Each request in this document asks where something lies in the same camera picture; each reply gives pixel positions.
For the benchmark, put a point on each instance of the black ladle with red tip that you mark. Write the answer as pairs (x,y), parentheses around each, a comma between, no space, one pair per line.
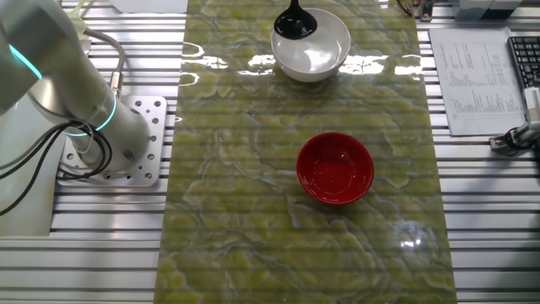
(295,23)

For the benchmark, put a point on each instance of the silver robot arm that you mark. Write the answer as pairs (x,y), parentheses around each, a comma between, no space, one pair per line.
(76,97)

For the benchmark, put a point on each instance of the red bowl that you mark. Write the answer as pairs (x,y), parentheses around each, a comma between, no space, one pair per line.
(335,169)

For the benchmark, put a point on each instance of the white bowl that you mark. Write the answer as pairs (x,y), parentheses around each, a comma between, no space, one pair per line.
(320,55)

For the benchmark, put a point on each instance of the green marble pattern mat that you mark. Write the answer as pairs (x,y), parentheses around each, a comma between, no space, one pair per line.
(253,232)

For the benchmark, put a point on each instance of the blank white paper sheet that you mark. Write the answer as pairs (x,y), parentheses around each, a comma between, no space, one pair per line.
(147,5)

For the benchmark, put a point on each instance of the paper with dense printed table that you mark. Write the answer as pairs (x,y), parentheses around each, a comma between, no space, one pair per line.
(476,84)

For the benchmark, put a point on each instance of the yellow-green fly swatter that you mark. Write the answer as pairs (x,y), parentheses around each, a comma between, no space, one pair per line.
(78,23)

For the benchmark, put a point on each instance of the grey metal box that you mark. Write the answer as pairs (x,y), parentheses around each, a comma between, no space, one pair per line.
(485,6)

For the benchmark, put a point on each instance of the black keyboard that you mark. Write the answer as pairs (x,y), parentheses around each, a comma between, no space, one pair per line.
(527,59)

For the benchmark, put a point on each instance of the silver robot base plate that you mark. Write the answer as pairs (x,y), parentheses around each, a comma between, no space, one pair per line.
(154,126)

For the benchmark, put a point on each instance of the small metal bracket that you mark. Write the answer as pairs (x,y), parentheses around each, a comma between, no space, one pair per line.
(425,10)

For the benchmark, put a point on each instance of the small camera mount clamp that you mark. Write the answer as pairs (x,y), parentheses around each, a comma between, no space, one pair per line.
(512,139)

